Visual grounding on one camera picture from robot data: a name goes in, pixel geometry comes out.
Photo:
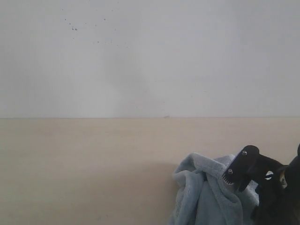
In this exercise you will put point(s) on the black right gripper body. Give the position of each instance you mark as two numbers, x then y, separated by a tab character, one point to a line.
278	189

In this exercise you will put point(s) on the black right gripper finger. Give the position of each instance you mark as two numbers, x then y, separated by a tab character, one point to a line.
245	181
249	161

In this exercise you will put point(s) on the light blue terry towel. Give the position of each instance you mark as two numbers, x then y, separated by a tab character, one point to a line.
203	198

